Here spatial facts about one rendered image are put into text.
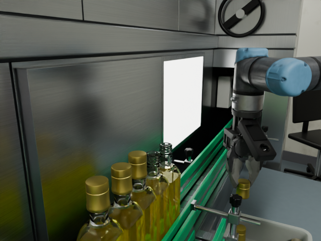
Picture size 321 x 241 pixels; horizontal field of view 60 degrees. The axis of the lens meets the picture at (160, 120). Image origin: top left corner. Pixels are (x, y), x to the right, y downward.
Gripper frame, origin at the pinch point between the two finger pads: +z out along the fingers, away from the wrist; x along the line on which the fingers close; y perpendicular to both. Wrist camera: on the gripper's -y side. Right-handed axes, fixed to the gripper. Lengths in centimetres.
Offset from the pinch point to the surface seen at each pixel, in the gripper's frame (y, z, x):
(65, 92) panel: -12, -28, 42
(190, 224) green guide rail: -8.6, 4.2, 17.0
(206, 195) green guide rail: 9.8, 8.4, 6.7
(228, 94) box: 84, -9, -30
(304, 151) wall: 206, 84, -182
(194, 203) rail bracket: -2.8, 2.6, 14.4
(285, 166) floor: 203, 100, -159
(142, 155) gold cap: -16.0, -16.8, 28.6
